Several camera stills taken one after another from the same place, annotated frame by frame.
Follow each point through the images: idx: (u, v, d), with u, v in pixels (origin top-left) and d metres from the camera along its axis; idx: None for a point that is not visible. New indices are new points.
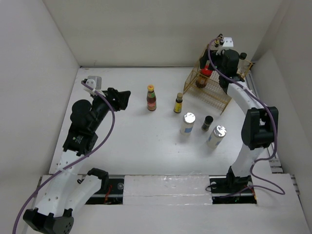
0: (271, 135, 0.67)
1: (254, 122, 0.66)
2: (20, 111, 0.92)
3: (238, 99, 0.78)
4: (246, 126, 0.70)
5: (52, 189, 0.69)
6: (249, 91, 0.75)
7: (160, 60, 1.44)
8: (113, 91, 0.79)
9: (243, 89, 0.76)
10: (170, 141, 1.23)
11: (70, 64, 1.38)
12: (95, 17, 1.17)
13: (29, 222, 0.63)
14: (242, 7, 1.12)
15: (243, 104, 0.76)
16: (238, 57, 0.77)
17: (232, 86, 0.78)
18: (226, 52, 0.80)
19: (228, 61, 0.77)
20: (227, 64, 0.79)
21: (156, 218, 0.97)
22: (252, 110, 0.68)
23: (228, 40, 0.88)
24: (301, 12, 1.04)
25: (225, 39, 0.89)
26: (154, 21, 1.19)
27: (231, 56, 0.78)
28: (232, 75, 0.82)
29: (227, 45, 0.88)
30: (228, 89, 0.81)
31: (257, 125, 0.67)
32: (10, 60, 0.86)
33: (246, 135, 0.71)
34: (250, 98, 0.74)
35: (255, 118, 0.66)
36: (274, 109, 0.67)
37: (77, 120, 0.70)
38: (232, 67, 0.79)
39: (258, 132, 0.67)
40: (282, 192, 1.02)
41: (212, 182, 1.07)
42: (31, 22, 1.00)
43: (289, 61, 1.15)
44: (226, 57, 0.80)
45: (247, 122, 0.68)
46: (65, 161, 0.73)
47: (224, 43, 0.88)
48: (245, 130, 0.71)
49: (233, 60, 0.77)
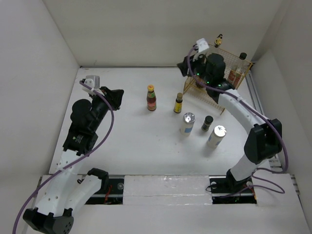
0: (277, 147, 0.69)
1: (260, 139, 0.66)
2: (20, 110, 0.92)
3: (233, 110, 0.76)
4: (250, 143, 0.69)
5: (52, 189, 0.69)
6: (244, 104, 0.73)
7: (160, 61, 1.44)
8: (107, 90, 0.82)
9: (238, 101, 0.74)
10: (170, 141, 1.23)
11: (71, 64, 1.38)
12: (95, 17, 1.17)
13: (29, 221, 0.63)
14: (242, 7, 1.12)
15: (241, 116, 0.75)
16: (224, 62, 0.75)
17: (225, 97, 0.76)
18: (210, 58, 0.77)
19: (216, 68, 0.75)
20: (213, 71, 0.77)
21: (156, 218, 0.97)
22: (256, 127, 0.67)
23: (202, 43, 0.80)
24: (301, 12, 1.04)
25: (199, 43, 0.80)
26: (155, 22, 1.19)
27: (217, 62, 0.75)
28: (220, 83, 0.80)
29: (203, 48, 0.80)
30: (219, 99, 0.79)
31: (263, 141, 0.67)
32: (10, 59, 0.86)
33: (250, 151, 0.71)
34: (248, 110, 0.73)
35: (261, 135, 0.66)
36: (276, 122, 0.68)
37: (77, 119, 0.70)
38: (219, 73, 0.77)
39: (263, 148, 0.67)
40: (282, 191, 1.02)
41: (212, 182, 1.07)
42: (32, 22, 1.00)
43: (289, 61, 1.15)
44: (211, 65, 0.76)
45: (252, 139, 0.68)
46: (65, 160, 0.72)
47: (199, 48, 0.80)
48: (248, 146, 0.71)
49: (220, 67, 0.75)
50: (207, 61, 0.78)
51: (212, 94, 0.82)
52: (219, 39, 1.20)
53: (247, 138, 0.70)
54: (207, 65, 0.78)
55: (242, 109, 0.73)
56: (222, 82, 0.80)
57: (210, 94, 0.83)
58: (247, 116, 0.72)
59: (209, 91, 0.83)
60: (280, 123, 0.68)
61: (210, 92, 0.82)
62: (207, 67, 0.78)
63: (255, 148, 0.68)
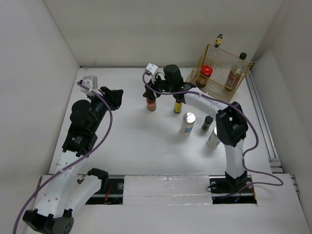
0: (243, 126, 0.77)
1: (225, 121, 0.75)
2: (19, 111, 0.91)
3: (200, 105, 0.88)
4: (220, 127, 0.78)
5: (51, 190, 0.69)
6: (205, 96, 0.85)
7: (161, 61, 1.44)
8: (106, 89, 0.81)
9: (200, 95, 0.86)
10: (170, 141, 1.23)
11: (71, 64, 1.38)
12: (95, 17, 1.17)
13: (29, 222, 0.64)
14: (242, 7, 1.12)
15: (207, 108, 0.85)
16: (176, 67, 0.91)
17: (190, 96, 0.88)
18: (165, 68, 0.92)
19: (172, 73, 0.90)
20: (171, 77, 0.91)
21: (156, 218, 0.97)
22: (220, 112, 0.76)
23: (150, 67, 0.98)
24: (301, 12, 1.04)
25: (148, 67, 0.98)
26: (155, 22, 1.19)
27: (171, 69, 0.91)
28: (182, 86, 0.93)
29: (154, 68, 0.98)
30: (185, 99, 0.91)
31: (229, 122, 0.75)
32: (10, 60, 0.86)
33: (224, 135, 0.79)
34: (211, 101, 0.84)
35: (225, 118, 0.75)
36: (236, 104, 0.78)
37: (77, 120, 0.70)
38: (177, 77, 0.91)
39: (232, 129, 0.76)
40: (281, 183, 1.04)
41: (212, 182, 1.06)
42: (31, 22, 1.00)
43: (289, 61, 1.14)
44: (168, 72, 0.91)
45: (220, 124, 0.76)
46: (65, 161, 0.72)
47: (150, 70, 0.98)
48: (221, 132, 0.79)
49: (175, 71, 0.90)
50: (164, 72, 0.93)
51: (178, 97, 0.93)
52: (219, 39, 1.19)
53: (217, 125, 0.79)
54: (165, 75, 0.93)
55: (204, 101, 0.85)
56: (184, 84, 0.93)
57: (178, 99, 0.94)
58: (211, 106, 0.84)
59: (176, 97, 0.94)
60: (238, 105, 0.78)
61: (177, 96, 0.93)
62: (166, 77, 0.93)
63: (225, 131, 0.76)
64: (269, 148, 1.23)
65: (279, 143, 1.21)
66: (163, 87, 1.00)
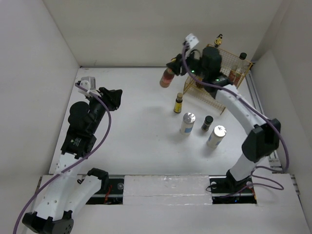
0: (275, 146, 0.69)
1: (260, 139, 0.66)
2: (20, 112, 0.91)
3: (232, 107, 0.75)
4: (248, 142, 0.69)
5: (51, 193, 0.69)
6: (243, 101, 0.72)
7: (161, 61, 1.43)
8: (105, 90, 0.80)
9: (237, 99, 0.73)
10: (170, 140, 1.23)
11: (70, 64, 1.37)
12: (95, 17, 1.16)
13: (29, 224, 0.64)
14: (242, 6, 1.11)
15: (241, 116, 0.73)
16: (220, 54, 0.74)
17: (224, 94, 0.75)
18: (205, 52, 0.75)
19: (212, 61, 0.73)
20: (210, 64, 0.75)
21: (156, 218, 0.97)
22: (256, 129, 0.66)
23: (191, 38, 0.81)
24: (301, 12, 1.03)
25: (188, 38, 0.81)
26: (155, 21, 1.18)
27: (212, 55, 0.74)
28: (217, 77, 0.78)
29: (194, 43, 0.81)
30: (218, 95, 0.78)
31: (262, 141, 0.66)
32: (10, 61, 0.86)
33: (249, 150, 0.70)
34: (248, 110, 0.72)
35: (260, 136, 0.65)
36: (275, 121, 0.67)
37: (75, 122, 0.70)
38: (216, 67, 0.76)
39: (262, 147, 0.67)
40: (281, 187, 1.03)
41: (212, 182, 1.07)
42: (31, 22, 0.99)
43: (289, 61, 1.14)
44: (207, 58, 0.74)
45: (251, 140, 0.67)
46: (64, 163, 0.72)
47: (190, 43, 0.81)
48: (246, 146, 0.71)
49: (216, 59, 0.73)
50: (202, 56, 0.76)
51: (209, 89, 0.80)
52: (219, 39, 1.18)
53: (247, 138, 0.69)
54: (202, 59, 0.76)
55: (241, 107, 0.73)
56: (220, 76, 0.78)
57: (207, 91, 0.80)
58: (247, 116, 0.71)
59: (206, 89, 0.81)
60: (278, 122, 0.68)
61: (206, 88, 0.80)
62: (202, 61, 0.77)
63: (254, 149, 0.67)
64: None
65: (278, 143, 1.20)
66: (193, 68, 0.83)
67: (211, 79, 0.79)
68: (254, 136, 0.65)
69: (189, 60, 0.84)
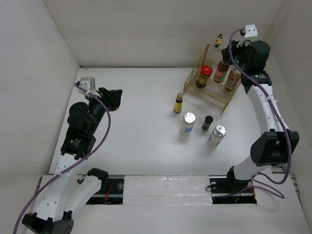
0: (283, 159, 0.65)
1: (270, 145, 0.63)
2: (20, 112, 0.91)
3: (258, 107, 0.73)
4: (258, 144, 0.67)
5: (50, 194, 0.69)
6: (273, 105, 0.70)
7: (161, 60, 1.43)
8: (104, 90, 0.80)
9: (266, 100, 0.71)
10: (170, 140, 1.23)
11: (70, 64, 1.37)
12: (95, 16, 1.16)
13: (29, 226, 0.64)
14: (242, 6, 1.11)
15: (262, 116, 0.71)
16: (269, 50, 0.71)
17: (256, 91, 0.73)
18: (254, 44, 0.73)
19: (258, 54, 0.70)
20: (254, 57, 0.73)
21: (156, 218, 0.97)
22: (270, 132, 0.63)
23: (251, 29, 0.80)
24: (301, 12, 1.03)
25: (247, 27, 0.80)
26: (155, 21, 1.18)
27: (260, 48, 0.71)
28: (258, 73, 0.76)
29: (251, 34, 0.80)
30: (250, 90, 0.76)
31: (271, 147, 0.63)
32: (9, 61, 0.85)
33: (256, 152, 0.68)
34: (272, 114, 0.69)
35: (272, 143, 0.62)
36: (295, 135, 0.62)
37: (74, 123, 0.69)
38: (260, 62, 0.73)
39: (269, 154, 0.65)
40: (282, 196, 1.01)
41: (212, 182, 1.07)
42: (31, 21, 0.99)
43: (290, 61, 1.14)
44: (254, 50, 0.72)
45: (261, 142, 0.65)
46: (63, 164, 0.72)
47: (246, 32, 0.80)
48: (255, 147, 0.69)
49: (263, 54, 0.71)
50: (250, 47, 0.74)
51: (245, 83, 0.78)
52: (219, 39, 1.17)
53: (258, 139, 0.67)
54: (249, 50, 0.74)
55: (266, 109, 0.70)
56: (260, 73, 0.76)
57: (243, 83, 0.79)
58: (268, 119, 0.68)
59: (243, 81, 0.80)
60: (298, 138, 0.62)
61: (243, 81, 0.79)
62: (248, 52, 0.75)
63: (260, 151, 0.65)
64: None
65: None
66: (239, 58, 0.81)
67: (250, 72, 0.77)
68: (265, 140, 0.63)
69: (239, 50, 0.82)
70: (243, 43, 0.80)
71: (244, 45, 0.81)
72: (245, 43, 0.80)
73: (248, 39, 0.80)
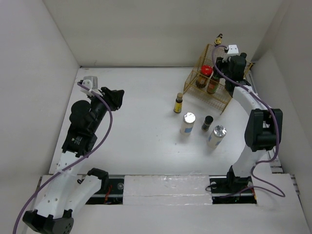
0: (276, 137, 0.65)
1: (258, 122, 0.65)
2: (20, 112, 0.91)
3: (243, 102, 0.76)
4: (249, 126, 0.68)
5: (51, 191, 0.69)
6: (254, 94, 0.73)
7: (160, 61, 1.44)
8: (107, 90, 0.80)
9: (248, 92, 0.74)
10: (170, 140, 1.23)
11: (70, 64, 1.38)
12: (96, 17, 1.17)
13: (29, 223, 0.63)
14: (242, 6, 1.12)
15: (248, 107, 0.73)
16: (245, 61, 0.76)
17: (237, 89, 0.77)
18: (232, 57, 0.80)
19: (235, 65, 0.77)
20: (233, 68, 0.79)
21: (156, 218, 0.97)
22: (256, 110, 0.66)
23: (233, 47, 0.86)
24: (301, 13, 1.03)
25: (229, 46, 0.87)
26: (155, 21, 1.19)
27: (238, 60, 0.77)
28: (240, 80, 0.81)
29: (233, 52, 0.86)
30: (233, 92, 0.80)
31: (261, 125, 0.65)
32: (9, 60, 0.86)
33: (249, 136, 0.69)
34: (256, 100, 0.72)
35: (259, 119, 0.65)
36: (278, 112, 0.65)
37: (76, 121, 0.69)
38: (239, 71, 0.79)
39: (261, 133, 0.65)
40: (282, 194, 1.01)
41: (212, 182, 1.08)
42: (31, 22, 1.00)
43: (289, 61, 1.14)
44: (233, 62, 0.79)
45: (251, 122, 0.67)
46: (64, 162, 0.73)
47: (228, 49, 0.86)
48: (248, 132, 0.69)
49: (240, 64, 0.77)
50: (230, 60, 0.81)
51: (229, 89, 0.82)
52: (219, 39, 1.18)
53: (248, 122, 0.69)
54: (229, 63, 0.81)
55: (249, 98, 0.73)
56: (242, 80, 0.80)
57: (227, 89, 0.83)
58: (252, 104, 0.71)
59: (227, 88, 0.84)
60: (281, 114, 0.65)
61: (227, 87, 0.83)
62: (229, 64, 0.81)
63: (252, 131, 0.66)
64: (269, 151, 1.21)
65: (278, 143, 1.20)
66: (224, 71, 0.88)
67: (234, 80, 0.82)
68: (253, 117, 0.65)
69: (224, 64, 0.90)
70: (228, 58, 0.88)
71: (228, 59, 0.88)
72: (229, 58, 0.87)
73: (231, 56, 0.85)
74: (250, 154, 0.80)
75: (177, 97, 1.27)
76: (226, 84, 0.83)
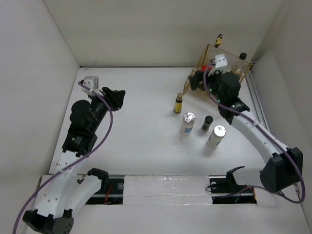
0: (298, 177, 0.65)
1: (279, 170, 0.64)
2: (19, 112, 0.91)
3: (249, 135, 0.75)
4: (267, 172, 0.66)
5: (51, 190, 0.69)
6: (261, 128, 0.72)
7: (160, 61, 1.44)
8: (107, 90, 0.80)
9: (254, 125, 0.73)
10: (170, 140, 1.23)
11: (70, 64, 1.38)
12: (96, 17, 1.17)
13: (29, 223, 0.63)
14: (242, 7, 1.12)
15: (258, 143, 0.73)
16: (239, 84, 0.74)
17: (241, 120, 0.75)
18: (223, 78, 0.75)
19: (230, 88, 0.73)
20: (227, 91, 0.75)
21: (156, 218, 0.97)
22: (275, 157, 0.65)
23: (221, 58, 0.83)
24: (301, 13, 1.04)
25: (217, 58, 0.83)
26: (155, 22, 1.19)
27: (231, 83, 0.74)
28: (233, 103, 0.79)
29: (221, 64, 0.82)
30: (233, 121, 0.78)
31: (282, 171, 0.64)
32: (10, 60, 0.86)
33: (268, 181, 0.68)
34: (265, 137, 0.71)
35: (280, 166, 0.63)
36: (296, 151, 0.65)
37: (77, 120, 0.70)
38: (233, 94, 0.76)
39: (282, 179, 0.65)
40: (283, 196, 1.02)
41: (212, 182, 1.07)
42: (31, 22, 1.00)
43: (289, 61, 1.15)
44: (225, 84, 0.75)
45: (271, 171, 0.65)
46: (64, 161, 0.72)
47: (216, 63, 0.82)
48: (265, 177, 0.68)
49: (234, 87, 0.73)
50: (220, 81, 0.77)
51: (226, 115, 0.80)
52: (219, 39, 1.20)
53: (265, 167, 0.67)
54: (220, 84, 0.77)
55: (258, 134, 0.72)
56: (236, 102, 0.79)
57: (224, 116, 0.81)
58: (265, 143, 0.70)
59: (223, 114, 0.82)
60: (300, 152, 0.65)
61: (223, 113, 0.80)
62: (220, 86, 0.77)
63: (274, 180, 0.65)
64: None
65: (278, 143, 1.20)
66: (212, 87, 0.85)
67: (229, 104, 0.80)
68: (274, 166, 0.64)
69: (210, 78, 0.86)
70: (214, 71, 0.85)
71: (216, 73, 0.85)
72: (217, 71, 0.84)
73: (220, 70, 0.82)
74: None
75: (177, 97, 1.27)
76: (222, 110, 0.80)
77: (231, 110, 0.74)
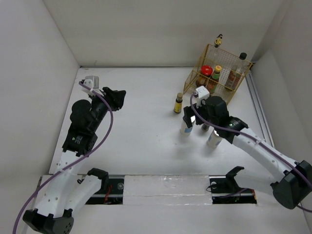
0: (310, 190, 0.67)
1: (293, 186, 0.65)
2: (20, 112, 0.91)
3: (254, 152, 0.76)
4: (282, 189, 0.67)
5: (52, 190, 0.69)
6: (265, 146, 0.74)
7: (160, 61, 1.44)
8: (108, 90, 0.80)
9: (257, 143, 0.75)
10: (170, 140, 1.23)
11: (70, 64, 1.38)
12: (96, 17, 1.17)
13: (29, 222, 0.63)
14: (241, 7, 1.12)
15: (265, 161, 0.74)
16: (223, 101, 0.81)
17: (243, 139, 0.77)
18: (208, 102, 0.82)
19: (217, 107, 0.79)
20: (216, 112, 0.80)
21: (155, 218, 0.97)
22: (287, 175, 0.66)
23: (201, 89, 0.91)
24: (301, 13, 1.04)
25: (198, 89, 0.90)
26: (155, 22, 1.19)
27: (215, 102, 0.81)
28: (229, 122, 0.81)
29: (203, 93, 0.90)
30: (235, 141, 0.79)
31: (296, 187, 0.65)
32: (10, 60, 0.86)
33: (283, 197, 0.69)
34: (272, 154, 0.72)
35: (293, 184, 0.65)
36: (305, 165, 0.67)
37: (77, 120, 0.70)
38: (223, 112, 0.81)
39: (296, 195, 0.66)
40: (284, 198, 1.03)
41: (212, 182, 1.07)
42: (32, 22, 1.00)
43: (289, 62, 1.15)
44: (211, 106, 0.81)
45: (286, 189, 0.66)
46: (65, 161, 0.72)
47: (198, 94, 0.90)
48: (281, 194, 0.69)
49: (221, 104, 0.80)
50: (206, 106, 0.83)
51: (225, 135, 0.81)
52: (219, 39, 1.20)
53: (279, 185, 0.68)
54: (207, 108, 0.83)
55: (263, 152, 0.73)
56: (231, 121, 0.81)
57: (224, 136, 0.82)
58: (273, 161, 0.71)
59: (222, 134, 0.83)
60: (308, 165, 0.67)
61: (223, 134, 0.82)
62: (208, 110, 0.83)
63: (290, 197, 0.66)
64: None
65: (279, 143, 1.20)
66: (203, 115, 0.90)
67: (225, 124, 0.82)
68: (287, 185, 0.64)
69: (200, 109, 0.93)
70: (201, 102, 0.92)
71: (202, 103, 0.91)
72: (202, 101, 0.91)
73: (205, 99, 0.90)
74: (265, 186, 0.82)
75: (177, 98, 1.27)
76: (220, 131, 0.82)
77: (228, 130, 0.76)
